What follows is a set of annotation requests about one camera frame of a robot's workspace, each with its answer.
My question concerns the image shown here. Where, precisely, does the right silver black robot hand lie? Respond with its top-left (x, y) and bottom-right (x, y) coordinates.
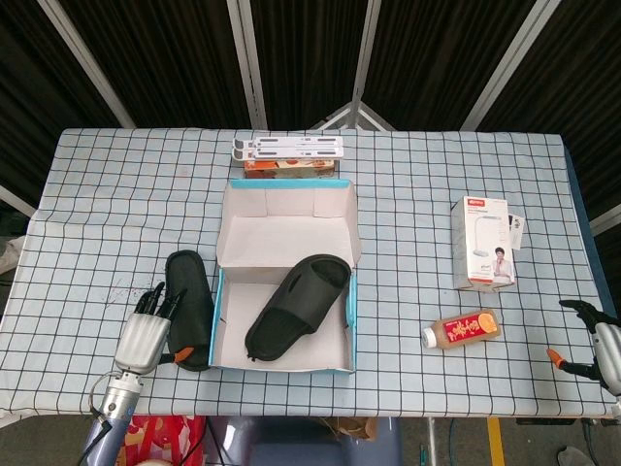
top-left (545, 298), bottom-right (621, 395)

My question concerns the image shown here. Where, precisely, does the white metal frame post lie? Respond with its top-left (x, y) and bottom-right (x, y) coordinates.
top-left (459, 0), bottom-right (555, 131)
top-left (37, 0), bottom-right (136, 129)
top-left (226, 0), bottom-right (269, 130)
top-left (312, 0), bottom-right (397, 131)

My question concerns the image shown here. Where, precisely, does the blue checked tablecloth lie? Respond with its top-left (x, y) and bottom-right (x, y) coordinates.
top-left (0, 126), bottom-right (617, 421)

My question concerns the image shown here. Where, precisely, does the red patterned bag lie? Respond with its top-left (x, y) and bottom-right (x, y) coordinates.
top-left (123, 414), bottom-right (208, 466)

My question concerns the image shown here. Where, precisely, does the white desk lamp box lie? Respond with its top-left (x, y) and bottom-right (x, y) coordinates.
top-left (449, 195), bottom-right (517, 294)

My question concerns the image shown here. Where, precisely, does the white folding laptop stand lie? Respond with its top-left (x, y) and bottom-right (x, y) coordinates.
top-left (231, 135), bottom-right (344, 161)

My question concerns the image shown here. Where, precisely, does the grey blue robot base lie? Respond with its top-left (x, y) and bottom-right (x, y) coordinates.
top-left (208, 416), bottom-right (404, 466)

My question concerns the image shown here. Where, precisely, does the light blue shoe box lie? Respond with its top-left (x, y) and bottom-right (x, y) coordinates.
top-left (207, 178), bottom-right (364, 374)

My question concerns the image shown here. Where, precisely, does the orange patterned carton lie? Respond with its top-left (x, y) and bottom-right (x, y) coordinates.
top-left (244, 157), bottom-right (339, 181)

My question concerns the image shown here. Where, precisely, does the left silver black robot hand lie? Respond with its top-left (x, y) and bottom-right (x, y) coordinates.
top-left (114, 281), bottom-right (188, 378)

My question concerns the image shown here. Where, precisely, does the brown juice bottle red label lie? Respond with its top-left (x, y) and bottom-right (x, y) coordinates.
top-left (421, 309), bottom-right (501, 351)

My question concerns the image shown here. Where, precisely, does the black rubber slipper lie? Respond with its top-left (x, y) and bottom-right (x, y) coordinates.
top-left (245, 253), bottom-right (353, 363)
top-left (164, 250), bottom-right (215, 373)

